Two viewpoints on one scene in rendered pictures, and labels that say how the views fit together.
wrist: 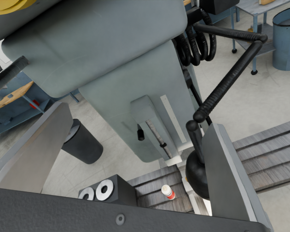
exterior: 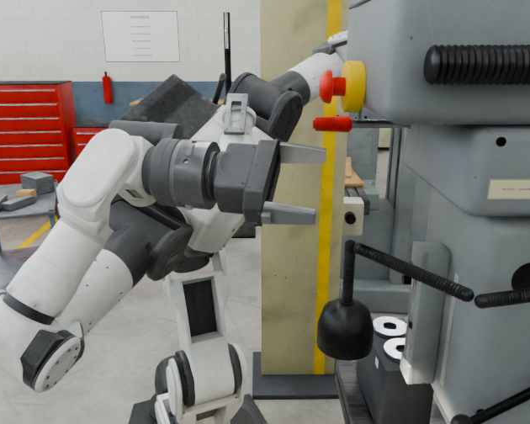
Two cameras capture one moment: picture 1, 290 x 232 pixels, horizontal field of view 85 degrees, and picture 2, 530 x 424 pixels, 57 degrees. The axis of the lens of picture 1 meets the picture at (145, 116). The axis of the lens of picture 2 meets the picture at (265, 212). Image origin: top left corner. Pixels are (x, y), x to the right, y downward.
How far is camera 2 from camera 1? 0.55 m
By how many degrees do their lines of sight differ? 67
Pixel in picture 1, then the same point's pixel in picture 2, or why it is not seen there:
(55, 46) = (420, 132)
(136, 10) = (450, 158)
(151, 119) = not seen: hidden behind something
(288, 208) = not seen: outside the picture
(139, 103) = (431, 246)
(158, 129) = (416, 293)
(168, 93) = (461, 278)
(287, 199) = not seen: outside the picture
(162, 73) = (467, 247)
